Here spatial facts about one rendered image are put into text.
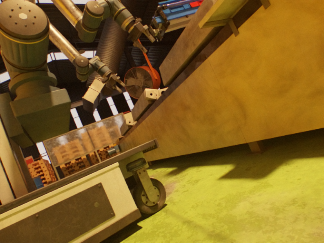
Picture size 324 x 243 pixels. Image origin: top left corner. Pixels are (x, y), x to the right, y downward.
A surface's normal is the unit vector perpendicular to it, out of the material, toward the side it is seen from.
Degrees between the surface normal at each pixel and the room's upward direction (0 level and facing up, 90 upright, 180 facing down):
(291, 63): 90
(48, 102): 90
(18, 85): 153
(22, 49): 160
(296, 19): 90
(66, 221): 90
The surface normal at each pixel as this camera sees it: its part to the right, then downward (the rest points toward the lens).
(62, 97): 0.45, -0.24
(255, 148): -0.84, 0.36
